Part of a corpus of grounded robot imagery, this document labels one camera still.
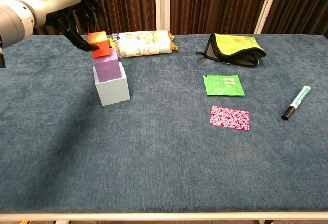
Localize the pink white patterned sachet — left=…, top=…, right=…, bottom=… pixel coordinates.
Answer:
left=210, top=105, right=250, bottom=131

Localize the large light blue cube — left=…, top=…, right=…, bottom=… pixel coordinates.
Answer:
left=93, top=61, right=131, bottom=106

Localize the green foil sachet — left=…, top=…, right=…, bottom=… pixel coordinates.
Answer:
left=203, top=74, right=245, bottom=97

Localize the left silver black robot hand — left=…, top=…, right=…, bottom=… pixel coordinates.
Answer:
left=9, top=0, right=108, bottom=52

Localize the small orange cube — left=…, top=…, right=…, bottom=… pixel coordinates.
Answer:
left=87, top=31, right=111, bottom=58

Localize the white table frame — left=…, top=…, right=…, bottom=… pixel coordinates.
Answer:
left=0, top=212, right=328, bottom=224

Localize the purple cube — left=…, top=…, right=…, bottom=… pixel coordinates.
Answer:
left=93, top=47, right=122, bottom=83

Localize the white green marker pen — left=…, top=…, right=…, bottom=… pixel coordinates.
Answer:
left=281, top=85, right=311, bottom=121

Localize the blue table cover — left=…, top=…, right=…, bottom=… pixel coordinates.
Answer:
left=0, top=34, right=328, bottom=214

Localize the green cloth black trim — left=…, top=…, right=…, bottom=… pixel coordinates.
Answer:
left=196, top=33, right=267, bottom=68

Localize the white yellow snack package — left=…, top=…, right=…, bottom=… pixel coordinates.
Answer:
left=107, top=30, right=179, bottom=59

